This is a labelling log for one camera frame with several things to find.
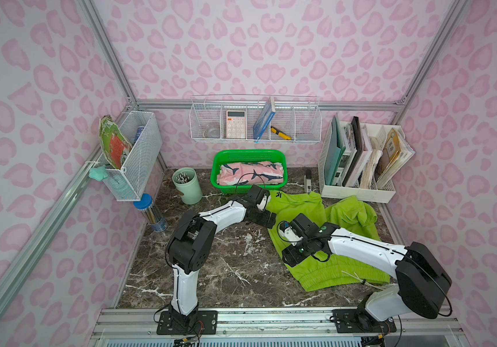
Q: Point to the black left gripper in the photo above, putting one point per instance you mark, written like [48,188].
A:
[264,217]

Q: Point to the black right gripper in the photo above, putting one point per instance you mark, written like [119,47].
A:
[297,252]

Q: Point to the lime green garment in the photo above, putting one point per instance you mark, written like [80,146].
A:
[325,271]

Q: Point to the pink shark print shorts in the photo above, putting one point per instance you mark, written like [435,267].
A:
[264,172]

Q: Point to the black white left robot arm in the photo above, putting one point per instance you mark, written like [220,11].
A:
[191,242]

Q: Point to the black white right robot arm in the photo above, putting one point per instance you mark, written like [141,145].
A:
[422,283]

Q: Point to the green plastic basket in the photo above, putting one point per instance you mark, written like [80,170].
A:
[246,156]

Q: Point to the black remote control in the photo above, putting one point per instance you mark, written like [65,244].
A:
[308,181]

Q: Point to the yellow utility knife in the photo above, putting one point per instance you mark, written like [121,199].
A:
[280,134]

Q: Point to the white file organizer rack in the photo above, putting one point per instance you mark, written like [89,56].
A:
[365,189]

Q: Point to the dark green folder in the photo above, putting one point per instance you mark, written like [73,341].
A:
[335,151]

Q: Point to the mint green cup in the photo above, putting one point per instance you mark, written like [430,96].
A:
[187,183]

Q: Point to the blue book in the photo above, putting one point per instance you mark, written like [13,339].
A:
[264,120]

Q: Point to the small glass dish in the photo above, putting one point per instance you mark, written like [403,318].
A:
[212,132]

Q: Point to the pink calculator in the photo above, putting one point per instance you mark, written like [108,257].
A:
[235,124]

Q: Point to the blue lid pencil jar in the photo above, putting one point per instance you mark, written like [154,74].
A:
[155,219]

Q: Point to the brown paper envelopes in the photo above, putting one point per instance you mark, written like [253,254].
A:
[396,153]

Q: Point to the green red paper packet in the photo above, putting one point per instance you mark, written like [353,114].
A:
[115,146]

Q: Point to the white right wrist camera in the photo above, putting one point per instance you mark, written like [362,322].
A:
[287,233]

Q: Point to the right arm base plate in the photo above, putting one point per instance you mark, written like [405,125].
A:
[354,321]

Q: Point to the clear wire wall shelf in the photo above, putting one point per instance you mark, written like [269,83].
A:
[301,118]

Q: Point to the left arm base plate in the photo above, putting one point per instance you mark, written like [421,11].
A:
[198,322]

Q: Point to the white mesh wall basket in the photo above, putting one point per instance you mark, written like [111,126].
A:
[128,183]

